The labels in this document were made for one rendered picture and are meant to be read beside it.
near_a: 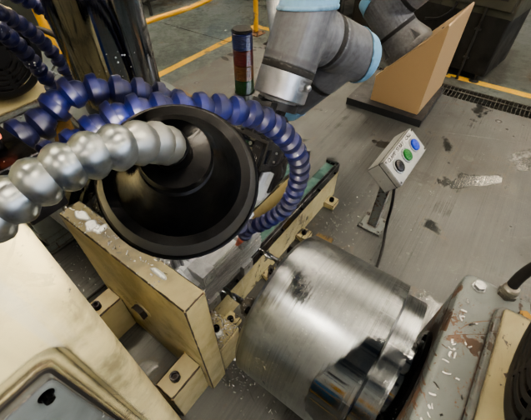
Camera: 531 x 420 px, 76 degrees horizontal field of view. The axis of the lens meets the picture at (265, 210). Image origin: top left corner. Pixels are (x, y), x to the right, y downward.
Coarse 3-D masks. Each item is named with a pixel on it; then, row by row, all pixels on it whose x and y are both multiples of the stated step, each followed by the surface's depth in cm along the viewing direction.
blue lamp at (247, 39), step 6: (234, 36) 94; (240, 36) 94; (246, 36) 94; (252, 36) 96; (234, 42) 96; (240, 42) 95; (246, 42) 95; (252, 42) 97; (234, 48) 97; (240, 48) 96; (246, 48) 96
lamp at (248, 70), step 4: (252, 64) 101; (236, 68) 101; (240, 68) 100; (244, 68) 100; (248, 68) 101; (252, 68) 102; (236, 72) 102; (240, 72) 101; (244, 72) 101; (248, 72) 102; (252, 72) 103; (236, 76) 103; (240, 76) 102; (244, 76) 102; (248, 76) 102; (252, 76) 104; (240, 80) 103; (244, 80) 103; (248, 80) 103
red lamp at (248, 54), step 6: (252, 48) 98; (234, 54) 98; (240, 54) 97; (246, 54) 98; (252, 54) 99; (234, 60) 100; (240, 60) 99; (246, 60) 99; (252, 60) 100; (240, 66) 100; (246, 66) 100
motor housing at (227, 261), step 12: (252, 240) 67; (216, 252) 61; (228, 252) 62; (240, 252) 65; (252, 252) 69; (216, 264) 60; (228, 264) 63; (240, 264) 67; (192, 276) 59; (228, 276) 66; (204, 288) 60; (216, 288) 63
